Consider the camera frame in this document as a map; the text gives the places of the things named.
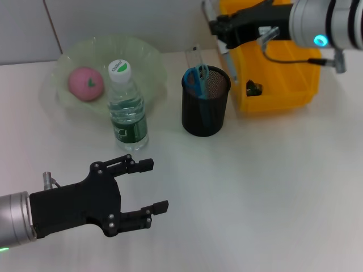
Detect blue teal scissors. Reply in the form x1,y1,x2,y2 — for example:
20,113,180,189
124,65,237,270
183,63,214,129

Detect green plastic wrapper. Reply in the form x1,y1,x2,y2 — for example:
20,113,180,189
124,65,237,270
246,79,265,97

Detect grey right arm cable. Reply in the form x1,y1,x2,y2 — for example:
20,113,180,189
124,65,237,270
256,27,348,74

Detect clear plastic ruler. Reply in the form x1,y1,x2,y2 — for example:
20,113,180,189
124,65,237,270
185,43,205,71

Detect white grey pen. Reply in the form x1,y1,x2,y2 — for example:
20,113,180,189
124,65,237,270
201,0,238,85

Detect clear green-label water bottle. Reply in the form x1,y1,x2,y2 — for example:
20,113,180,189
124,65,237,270
107,59,149,152

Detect pink toy peach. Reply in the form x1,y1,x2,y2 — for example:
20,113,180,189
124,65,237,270
67,66,106,102

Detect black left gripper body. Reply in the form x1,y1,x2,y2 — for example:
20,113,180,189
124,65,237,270
28,161,123,238

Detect translucent green fruit plate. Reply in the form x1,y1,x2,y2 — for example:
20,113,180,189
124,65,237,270
42,34,169,126

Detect yellow plastic bin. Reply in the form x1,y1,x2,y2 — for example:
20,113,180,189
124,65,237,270
220,0,321,115

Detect black mesh pen holder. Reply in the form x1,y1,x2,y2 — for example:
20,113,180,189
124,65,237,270
181,65,232,138

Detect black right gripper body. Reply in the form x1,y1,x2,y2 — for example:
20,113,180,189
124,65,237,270
226,0,296,49

